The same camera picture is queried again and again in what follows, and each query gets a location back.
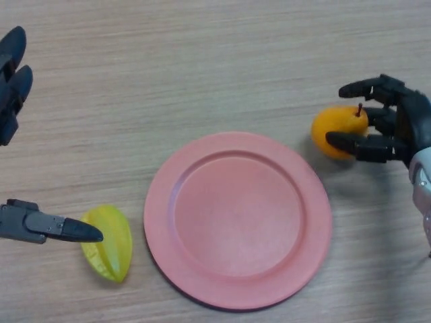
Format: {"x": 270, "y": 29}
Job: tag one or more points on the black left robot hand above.
{"x": 13, "y": 91}

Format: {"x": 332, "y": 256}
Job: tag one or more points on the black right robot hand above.
{"x": 410, "y": 117}

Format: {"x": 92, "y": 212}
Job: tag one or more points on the yellow orange pear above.
{"x": 336, "y": 121}

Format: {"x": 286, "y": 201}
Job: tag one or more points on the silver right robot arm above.
{"x": 422, "y": 181}

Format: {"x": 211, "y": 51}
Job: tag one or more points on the pink round plate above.
{"x": 237, "y": 218}

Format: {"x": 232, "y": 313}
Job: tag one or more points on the yellow starfruit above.
{"x": 112, "y": 252}

